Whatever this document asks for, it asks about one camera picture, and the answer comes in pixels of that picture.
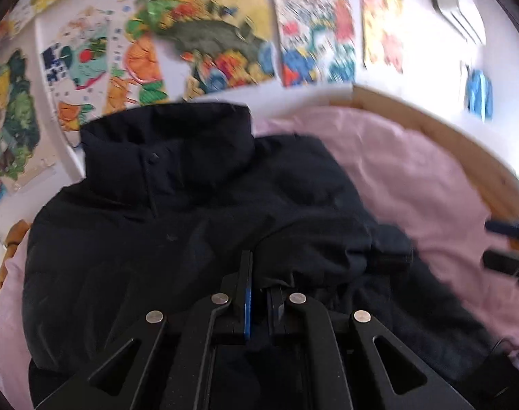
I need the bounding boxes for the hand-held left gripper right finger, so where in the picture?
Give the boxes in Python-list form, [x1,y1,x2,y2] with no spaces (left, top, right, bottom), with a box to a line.
[267,284,478,410]

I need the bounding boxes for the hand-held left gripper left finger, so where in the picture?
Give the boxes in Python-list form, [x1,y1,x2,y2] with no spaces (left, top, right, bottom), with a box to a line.
[35,250,254,410]

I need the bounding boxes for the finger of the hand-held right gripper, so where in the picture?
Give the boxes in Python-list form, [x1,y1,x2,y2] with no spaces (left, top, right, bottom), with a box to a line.
[485,218,519,246]
[482,249,519,287]

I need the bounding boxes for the black puffer jacket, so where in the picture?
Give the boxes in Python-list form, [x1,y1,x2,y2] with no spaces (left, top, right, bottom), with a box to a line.
[21,101,505,410]

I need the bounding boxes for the pink bed sheet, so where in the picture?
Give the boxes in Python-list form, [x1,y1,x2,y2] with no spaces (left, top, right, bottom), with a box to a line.
[0,105,519,410]

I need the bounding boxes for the white air conditioner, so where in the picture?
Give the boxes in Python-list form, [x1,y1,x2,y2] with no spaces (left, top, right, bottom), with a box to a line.
[425,0,487,47]

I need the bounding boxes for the brown cloth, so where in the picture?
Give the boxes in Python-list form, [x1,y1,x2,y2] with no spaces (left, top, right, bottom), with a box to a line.
[0,219,32,291]

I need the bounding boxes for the wooden bed frame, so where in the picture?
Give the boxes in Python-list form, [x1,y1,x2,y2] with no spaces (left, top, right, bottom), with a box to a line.
[328,84,519,250]

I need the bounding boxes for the blue wall picture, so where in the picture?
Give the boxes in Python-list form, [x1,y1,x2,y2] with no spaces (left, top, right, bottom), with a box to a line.
[459,62,496,124]

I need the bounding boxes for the yellow and pink wall poster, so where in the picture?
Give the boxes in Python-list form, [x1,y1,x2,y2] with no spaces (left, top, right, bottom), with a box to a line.
[357,0,406,74]

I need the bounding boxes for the colourful busy cartoon wall poster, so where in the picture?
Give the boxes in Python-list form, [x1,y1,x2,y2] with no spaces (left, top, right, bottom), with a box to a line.
[266,0,357,90]

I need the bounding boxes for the green dinosaur wall poster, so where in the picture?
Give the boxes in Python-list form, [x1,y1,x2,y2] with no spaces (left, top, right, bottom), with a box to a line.
[127,0,279,101]

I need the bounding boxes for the white fruit pattern wall poster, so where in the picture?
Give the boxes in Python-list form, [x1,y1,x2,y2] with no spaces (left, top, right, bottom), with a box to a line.
[37,3,168,148]

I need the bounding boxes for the cartoon girl wall poster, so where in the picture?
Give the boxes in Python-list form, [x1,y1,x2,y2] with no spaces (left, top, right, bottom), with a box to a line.
[0,47,44,216]

